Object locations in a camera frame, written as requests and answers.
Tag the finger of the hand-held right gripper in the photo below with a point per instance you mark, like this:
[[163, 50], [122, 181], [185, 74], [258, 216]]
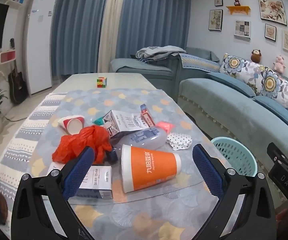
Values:
[[279, 156]]

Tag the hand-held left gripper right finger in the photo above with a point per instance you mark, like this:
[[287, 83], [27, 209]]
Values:
[[206, 171]]

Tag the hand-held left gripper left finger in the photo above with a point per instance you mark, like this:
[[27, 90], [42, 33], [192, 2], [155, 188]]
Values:
[[80, 168]]

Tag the red plastic bag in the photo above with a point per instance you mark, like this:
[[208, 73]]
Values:
[[84, 140]]

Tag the teal plastic laundry basket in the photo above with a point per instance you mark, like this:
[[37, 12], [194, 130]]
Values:
[[236, 155]]

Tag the red white paper cup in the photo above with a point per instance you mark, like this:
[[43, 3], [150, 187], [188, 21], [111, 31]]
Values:
[[74, 128]]

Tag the orange paper cup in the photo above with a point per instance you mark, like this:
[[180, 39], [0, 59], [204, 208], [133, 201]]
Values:
[[153, 167]]

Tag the clear plastic bottle blue label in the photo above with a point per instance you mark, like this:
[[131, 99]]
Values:
[[146, 140]]

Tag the polka dot paper wrapper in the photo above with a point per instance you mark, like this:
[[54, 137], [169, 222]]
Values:
[[180, 140]]

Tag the green wrapper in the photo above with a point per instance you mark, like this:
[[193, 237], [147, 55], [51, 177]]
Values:
[[98, 121]]

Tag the red packet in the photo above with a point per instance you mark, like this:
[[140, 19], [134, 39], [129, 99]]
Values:
[[165, 127]]

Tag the crushed white milk carton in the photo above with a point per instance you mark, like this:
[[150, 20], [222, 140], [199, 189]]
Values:
[[124, 122]]

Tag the striped blue white rug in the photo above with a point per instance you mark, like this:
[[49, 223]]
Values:
[[21, 135]]

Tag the floral pillow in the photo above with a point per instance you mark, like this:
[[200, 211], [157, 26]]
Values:
[[241, 67], [278, 87]]

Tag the blue sofa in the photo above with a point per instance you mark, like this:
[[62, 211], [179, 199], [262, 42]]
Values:
[[221, 100]]

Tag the red white toothpaste box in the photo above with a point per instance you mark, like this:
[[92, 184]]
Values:
[[147, 116]]

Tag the colourful puzzle cube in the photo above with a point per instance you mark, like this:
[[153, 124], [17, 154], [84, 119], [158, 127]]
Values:
[[102, 82]]

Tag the pink pig plush toy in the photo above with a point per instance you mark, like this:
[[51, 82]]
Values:
[[279, 63]]

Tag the brown monkey plush toy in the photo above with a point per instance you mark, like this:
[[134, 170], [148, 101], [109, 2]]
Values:
[[256, 56]]

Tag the black guitar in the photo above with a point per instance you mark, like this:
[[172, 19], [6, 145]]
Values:
[[16, 85]]

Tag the blue patterned armrest cover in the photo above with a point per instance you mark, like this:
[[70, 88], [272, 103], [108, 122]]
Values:
[[198, 62]]

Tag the grey clothes pile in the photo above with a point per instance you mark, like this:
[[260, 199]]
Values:
[[158, 52]]

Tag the white refrigerator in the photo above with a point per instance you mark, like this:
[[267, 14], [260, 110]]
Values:
[[40, 42]]

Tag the red white shelf box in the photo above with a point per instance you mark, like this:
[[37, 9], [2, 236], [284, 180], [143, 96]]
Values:
[[8, 56]]

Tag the blue curtain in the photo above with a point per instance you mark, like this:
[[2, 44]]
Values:
[[153, 17], [79, 27]]

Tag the beige curtain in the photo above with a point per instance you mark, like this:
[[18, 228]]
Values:
[[110, 27]]

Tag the small figurine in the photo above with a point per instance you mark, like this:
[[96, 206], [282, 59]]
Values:
[[237, 1]]

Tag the small butterfly picture frame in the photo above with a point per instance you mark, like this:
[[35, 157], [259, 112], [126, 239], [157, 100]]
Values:
[[270, 32]]

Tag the newspaper print wall poster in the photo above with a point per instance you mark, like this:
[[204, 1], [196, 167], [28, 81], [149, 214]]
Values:
[[242, 29]]

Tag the floral picture frame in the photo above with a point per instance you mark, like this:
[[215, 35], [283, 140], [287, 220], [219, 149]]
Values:
[[272, 10]]

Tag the portrait picture frame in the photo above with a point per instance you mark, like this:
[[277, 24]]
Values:
[[215, 20]]

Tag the orange wall shelf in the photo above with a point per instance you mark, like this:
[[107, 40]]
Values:
[[238, 9]]

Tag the small black picture frame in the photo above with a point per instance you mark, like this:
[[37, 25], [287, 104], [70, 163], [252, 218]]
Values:
[[218, 1]]

